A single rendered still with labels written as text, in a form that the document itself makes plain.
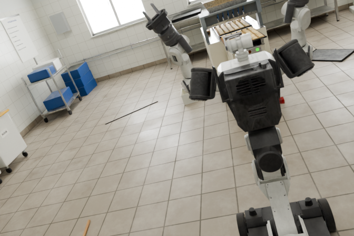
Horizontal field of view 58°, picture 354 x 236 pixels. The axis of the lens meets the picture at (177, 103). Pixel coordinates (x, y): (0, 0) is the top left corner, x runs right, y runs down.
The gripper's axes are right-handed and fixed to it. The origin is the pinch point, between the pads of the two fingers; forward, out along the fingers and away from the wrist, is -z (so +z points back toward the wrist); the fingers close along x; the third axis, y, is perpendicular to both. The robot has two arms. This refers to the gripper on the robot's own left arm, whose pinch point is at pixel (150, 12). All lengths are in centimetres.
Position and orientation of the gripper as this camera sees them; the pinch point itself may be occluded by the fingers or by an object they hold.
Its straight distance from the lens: 154.7
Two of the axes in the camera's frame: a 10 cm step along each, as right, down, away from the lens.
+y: 4.5, 3.3, -8.3
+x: 6.9, -7.2, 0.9
